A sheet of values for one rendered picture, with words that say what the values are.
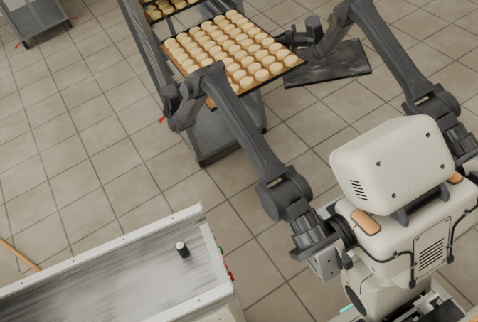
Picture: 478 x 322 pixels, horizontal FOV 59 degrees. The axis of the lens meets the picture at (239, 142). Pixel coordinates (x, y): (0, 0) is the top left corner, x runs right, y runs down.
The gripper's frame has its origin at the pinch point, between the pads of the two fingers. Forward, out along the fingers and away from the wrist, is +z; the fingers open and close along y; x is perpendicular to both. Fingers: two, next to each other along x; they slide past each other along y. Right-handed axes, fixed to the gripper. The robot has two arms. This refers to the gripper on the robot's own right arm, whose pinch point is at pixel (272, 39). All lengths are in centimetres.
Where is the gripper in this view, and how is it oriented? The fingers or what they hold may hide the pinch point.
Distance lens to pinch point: 176.7
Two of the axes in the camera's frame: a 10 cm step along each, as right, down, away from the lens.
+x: -3.0, 7.3, -6.2
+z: -9.3, -0.8, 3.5
